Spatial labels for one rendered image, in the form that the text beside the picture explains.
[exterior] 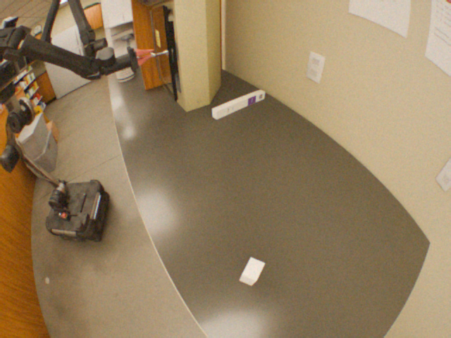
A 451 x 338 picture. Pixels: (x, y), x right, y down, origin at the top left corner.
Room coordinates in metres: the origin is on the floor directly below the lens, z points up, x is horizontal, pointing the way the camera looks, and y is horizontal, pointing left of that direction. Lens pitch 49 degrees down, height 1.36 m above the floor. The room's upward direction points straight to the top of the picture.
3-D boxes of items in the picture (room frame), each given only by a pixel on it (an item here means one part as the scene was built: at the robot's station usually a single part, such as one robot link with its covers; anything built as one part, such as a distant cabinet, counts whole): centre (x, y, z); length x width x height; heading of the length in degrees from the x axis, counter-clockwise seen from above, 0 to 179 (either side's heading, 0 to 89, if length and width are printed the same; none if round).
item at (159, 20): (0.80, 0.26, 1.19); 0.30 x 0.01 x 0.40; 27
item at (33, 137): (1.33, 2.54, 0.49); 0.60 x 0.42 x 0.33; 32
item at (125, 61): (0.68, 0.37, 1.20); 0.07 x 0.07 x 0.10; 32
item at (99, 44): (0.90, 0.64, 1.30); 0.11 x 0.09 x 0.12; 96
